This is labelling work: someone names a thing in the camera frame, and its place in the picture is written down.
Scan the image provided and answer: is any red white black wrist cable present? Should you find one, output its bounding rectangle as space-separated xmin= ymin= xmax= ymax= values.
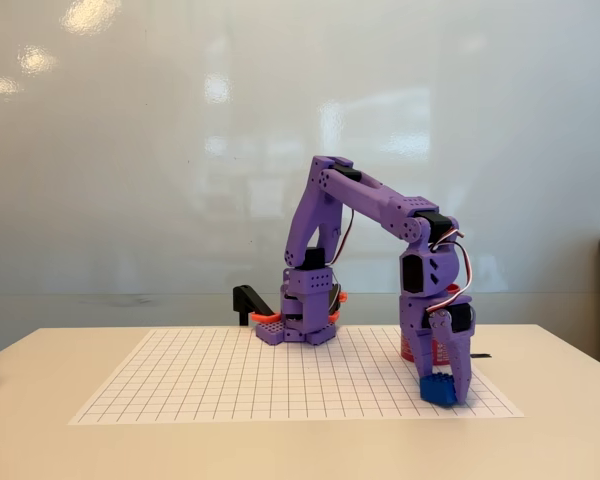
xmin=426 ymin=227 xmax=475 ymax=321

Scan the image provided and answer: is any red printed cup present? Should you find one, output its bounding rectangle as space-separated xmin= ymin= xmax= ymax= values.
xmin=398 ymin=282 xmax=474 ymax=364

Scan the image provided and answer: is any blue toy brick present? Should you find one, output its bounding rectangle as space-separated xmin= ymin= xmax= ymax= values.
xmin=419 ymin=372 xmax=457 ymax=407

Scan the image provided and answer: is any white grid paper sheet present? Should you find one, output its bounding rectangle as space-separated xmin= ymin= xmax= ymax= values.
xmin=67 ymin=327 xmax=525 ymax=426

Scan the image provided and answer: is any black orange table clamp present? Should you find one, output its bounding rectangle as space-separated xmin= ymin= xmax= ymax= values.
xmin=328 ymin=282 xmax=350 ymax=324
xmin=232 ymin=283 xmax=282 ymax=326

